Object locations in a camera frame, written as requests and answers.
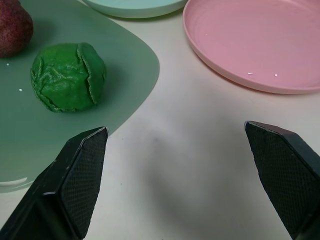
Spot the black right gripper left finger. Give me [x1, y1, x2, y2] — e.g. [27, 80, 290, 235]
[0, 126, 109, 240]

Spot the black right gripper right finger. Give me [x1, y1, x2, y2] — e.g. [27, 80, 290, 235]
[243, 120, 320, 240]

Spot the green toy cabbage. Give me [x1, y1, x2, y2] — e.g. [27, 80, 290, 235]
[30, 42, 108, 113]

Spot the pink round plate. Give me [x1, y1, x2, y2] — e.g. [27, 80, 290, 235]
[182, 0, 320, 95]

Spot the dark red round fruit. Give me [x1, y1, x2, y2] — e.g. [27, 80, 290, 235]
[0, 0, 34, 59]

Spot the light teal round plate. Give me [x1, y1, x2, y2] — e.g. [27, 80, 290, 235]
[81, 0, 189, 19]

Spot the green flat mat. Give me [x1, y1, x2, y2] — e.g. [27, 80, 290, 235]
[0, 0, 161, 194]

